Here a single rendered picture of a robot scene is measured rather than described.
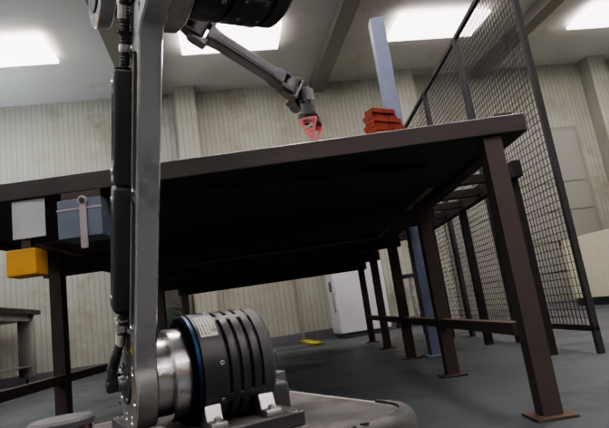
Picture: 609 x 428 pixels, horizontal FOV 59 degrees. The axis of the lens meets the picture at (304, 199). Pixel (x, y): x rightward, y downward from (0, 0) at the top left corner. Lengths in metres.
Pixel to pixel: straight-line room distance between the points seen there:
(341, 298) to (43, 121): 4.83
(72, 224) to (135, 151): 1.05
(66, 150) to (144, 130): 7.66
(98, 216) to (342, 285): 5.46
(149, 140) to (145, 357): 0.30
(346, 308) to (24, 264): 5.53
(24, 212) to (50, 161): 6.50
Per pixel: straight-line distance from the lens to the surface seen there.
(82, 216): 1.77
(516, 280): 1.77
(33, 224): 1.86
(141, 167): 0.72
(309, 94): 2.05
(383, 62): 4.05
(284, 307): 7.72
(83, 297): 7.92
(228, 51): 1.99
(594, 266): 6.95
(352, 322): 7.00
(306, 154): 1.71
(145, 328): 0.78
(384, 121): 2.70
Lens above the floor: 0.40
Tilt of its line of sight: 12 degrees up
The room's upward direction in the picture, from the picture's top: 8 degrees counter-clockwise
